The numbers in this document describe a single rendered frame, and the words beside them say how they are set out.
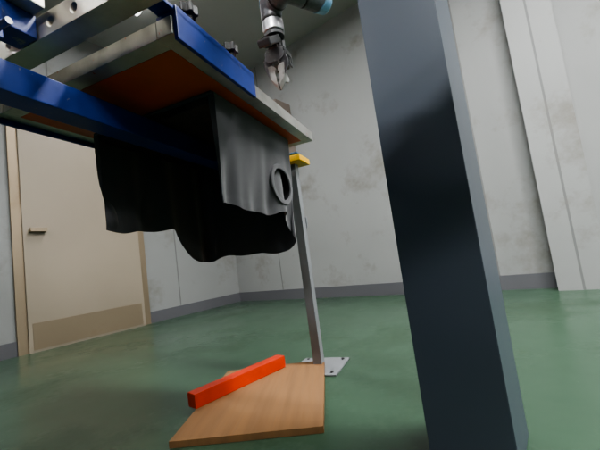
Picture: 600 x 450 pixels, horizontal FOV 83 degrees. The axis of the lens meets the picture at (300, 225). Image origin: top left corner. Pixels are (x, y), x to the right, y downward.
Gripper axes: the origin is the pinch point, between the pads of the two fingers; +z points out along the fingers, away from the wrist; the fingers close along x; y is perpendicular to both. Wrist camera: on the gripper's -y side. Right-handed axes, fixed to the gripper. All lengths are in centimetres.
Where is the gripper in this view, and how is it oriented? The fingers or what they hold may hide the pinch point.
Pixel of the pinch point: (279, 86)
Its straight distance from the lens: 128.9
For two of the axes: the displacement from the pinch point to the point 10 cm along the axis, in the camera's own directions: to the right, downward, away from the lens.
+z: 1.4, 9.9, -0.7
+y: 3.8, 0.1, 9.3
